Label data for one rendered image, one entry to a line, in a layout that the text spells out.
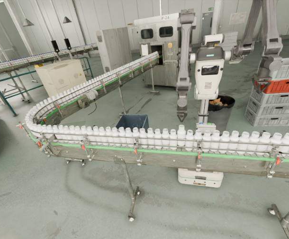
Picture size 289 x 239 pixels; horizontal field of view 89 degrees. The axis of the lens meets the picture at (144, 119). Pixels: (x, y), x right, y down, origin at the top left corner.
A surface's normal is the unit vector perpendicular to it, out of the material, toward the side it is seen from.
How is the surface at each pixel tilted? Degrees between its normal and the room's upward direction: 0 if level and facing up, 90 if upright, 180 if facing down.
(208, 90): 90
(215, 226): 0
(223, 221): 0
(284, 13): 90
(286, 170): 90
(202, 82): 90
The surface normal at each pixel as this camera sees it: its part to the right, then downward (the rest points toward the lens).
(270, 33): -0.23, -0.10
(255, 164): -0.21, 0.55
